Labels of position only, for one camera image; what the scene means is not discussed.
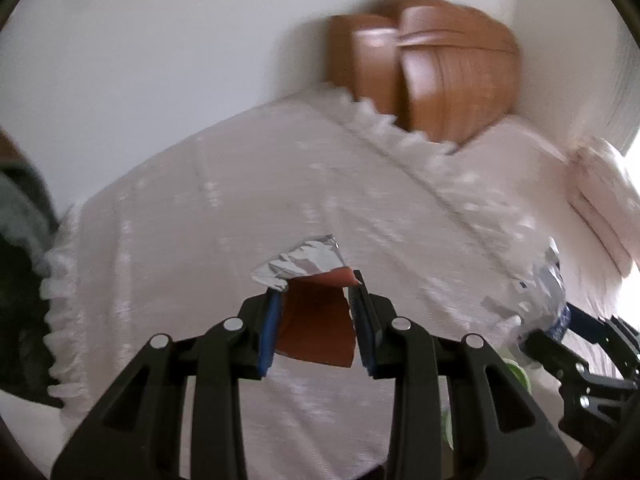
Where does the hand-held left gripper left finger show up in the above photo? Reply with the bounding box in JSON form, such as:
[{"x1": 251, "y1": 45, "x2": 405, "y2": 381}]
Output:
[{"x1": 51, "y1": 289, "x2": 292, "y2": 480}]

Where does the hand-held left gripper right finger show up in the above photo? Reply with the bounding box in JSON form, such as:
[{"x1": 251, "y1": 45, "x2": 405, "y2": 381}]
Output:
[{"x1": 347, "y1": 270, "x2": 585, "y2": 480}]

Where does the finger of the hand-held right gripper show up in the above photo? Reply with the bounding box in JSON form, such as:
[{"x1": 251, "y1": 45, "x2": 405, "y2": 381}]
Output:
[
  {"x1": 520, "y1": 329, "x2": 640, "y2": 413},
  {"x1": 565, "y1": 301, "x2": 640, "y2": 376}
]

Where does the green plastic basket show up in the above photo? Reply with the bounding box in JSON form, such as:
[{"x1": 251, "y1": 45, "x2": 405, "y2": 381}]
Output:
[{"x1": 441, "y1": 357, "x2": 532, "y2": 453}]

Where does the red foil wrapper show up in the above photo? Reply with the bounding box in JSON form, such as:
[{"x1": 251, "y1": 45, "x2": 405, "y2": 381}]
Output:
[{"x1": 250, "y1": 233, "x2": 362, "y2": 368}]

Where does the blue and white wrapper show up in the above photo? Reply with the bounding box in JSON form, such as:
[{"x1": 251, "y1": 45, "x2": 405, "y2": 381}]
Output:
[{"x1": 481, "y1": 237, "x2": 573, "y2": 343}]

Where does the folded pink quilt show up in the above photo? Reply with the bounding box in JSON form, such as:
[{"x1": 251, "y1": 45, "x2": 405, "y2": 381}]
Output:
[{"x1": 566, "y1": 135, "x2": 640, "y2": 277}]

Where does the white lace tablecloth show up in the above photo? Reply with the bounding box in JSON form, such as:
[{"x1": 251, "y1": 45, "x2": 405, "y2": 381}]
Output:
[{"x1": 40, "y1": 84, "x2": 568, "y2": 480}]

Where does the pink bed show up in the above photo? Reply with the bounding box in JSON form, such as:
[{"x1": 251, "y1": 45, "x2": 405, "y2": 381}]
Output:
[{"x1": 450, "y1": 114, "x2": 640, "y2": 366}]

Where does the grey ribbed panel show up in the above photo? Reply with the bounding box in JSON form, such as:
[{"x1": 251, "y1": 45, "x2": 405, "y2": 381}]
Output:
[{"x1": 597, "y1": 0, "x2": 640, "y2": 158}]

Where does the dark cloth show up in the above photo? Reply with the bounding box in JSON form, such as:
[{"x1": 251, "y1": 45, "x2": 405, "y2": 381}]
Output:
[{"x1": 0, "y1": 129, "x2": 68, "y2": 411}]

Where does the wooden headboard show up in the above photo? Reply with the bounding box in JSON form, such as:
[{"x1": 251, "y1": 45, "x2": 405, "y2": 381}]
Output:
[{"x1": 325, "y1": 0, "x2": 524, "y2": 145}]

